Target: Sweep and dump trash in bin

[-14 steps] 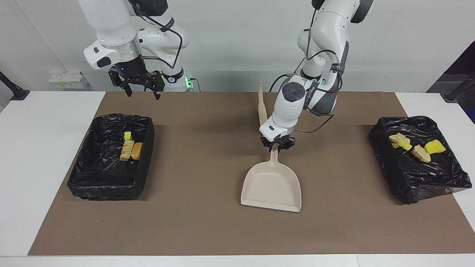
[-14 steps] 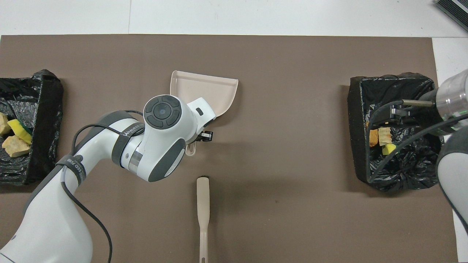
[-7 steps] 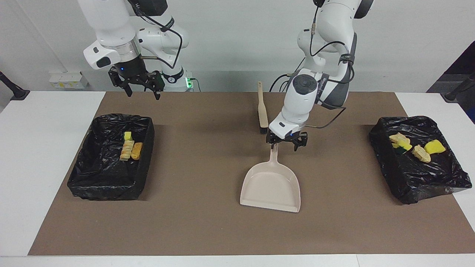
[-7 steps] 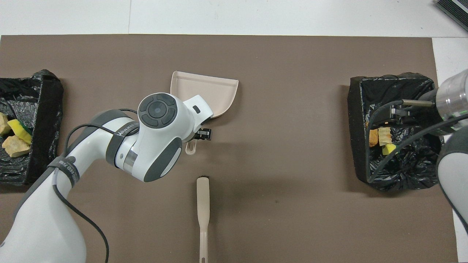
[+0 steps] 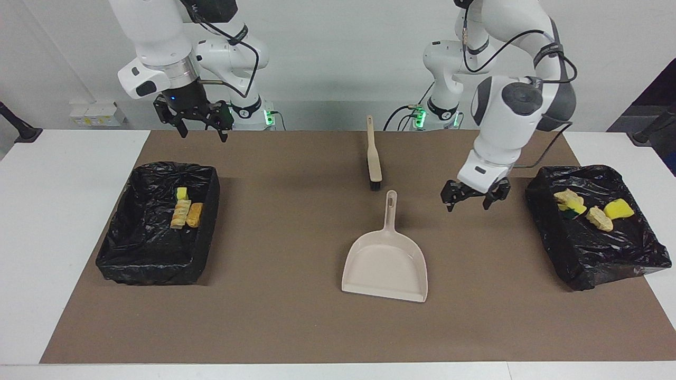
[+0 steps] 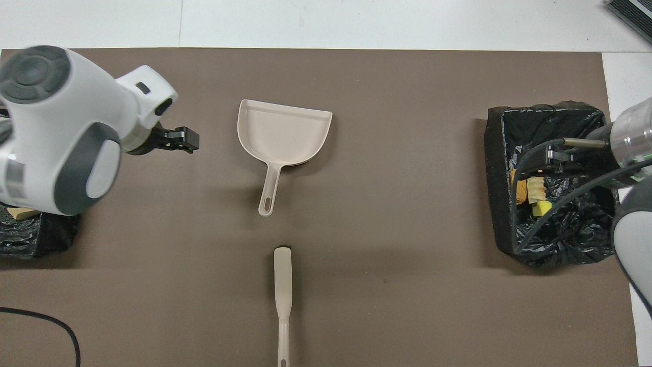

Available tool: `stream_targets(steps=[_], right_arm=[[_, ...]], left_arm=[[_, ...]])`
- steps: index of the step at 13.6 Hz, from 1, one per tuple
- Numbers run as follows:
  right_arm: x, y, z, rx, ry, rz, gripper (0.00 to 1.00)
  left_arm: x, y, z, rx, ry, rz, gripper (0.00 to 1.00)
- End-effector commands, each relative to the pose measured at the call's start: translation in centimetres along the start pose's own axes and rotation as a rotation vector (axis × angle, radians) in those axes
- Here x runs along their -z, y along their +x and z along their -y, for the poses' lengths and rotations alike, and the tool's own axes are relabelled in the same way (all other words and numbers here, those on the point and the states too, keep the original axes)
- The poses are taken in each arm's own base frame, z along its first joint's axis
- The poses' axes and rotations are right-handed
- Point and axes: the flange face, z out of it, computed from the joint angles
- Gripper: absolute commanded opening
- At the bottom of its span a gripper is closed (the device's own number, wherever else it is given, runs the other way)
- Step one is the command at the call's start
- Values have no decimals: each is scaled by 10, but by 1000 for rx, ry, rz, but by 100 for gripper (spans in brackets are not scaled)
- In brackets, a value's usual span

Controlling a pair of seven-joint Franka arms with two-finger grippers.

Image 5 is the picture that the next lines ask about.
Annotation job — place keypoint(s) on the brown table mat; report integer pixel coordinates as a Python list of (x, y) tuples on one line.
[(296, 327)]

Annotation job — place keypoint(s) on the small yellow green-backed sponge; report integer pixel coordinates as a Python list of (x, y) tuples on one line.
[(182, 193)]

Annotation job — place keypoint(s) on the black bag lined bin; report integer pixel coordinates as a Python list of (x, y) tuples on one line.
[(137, 248), (591, 253)]

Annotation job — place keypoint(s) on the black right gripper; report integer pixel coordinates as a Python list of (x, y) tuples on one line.
[(190, 108)]

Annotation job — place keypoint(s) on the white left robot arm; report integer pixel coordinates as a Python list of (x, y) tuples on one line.
[(507, 116)]

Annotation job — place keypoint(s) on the beige brush black bristles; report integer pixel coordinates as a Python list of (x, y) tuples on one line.
[(374, 163)]

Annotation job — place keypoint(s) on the pale ridged bread slice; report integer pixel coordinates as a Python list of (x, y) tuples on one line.
[(180, 214)]

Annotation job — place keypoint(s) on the notched yellow sponge piece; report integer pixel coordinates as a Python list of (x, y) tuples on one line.
[(619, 209)]

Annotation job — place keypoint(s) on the white wall socket box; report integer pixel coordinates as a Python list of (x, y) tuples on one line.
[(97, 115)]

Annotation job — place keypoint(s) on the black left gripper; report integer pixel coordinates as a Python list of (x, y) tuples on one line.
[(475, 190)]

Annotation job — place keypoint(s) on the beige plastic dustpan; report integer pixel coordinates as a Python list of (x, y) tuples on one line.
[(385, 264)]

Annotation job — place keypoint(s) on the golden oval bread roll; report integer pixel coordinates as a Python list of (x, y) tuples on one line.
[(195, 215)]

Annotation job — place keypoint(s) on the yellow sponge wedge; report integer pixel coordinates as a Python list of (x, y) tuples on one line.
[(574, 210)]

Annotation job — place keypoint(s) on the black camera stand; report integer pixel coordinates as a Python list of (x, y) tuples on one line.
[(647, 136), (24, 132)]

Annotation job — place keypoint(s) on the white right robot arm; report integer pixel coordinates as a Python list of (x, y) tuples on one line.
[(158, 47)]

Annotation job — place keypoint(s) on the orange striped croissant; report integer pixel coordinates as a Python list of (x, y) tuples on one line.
[(600, 218)]

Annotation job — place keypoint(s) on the pale round pastry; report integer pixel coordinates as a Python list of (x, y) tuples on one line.
[(569, 197)]

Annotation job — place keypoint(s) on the dark background panel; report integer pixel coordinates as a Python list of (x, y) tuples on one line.
[(660, 95)]

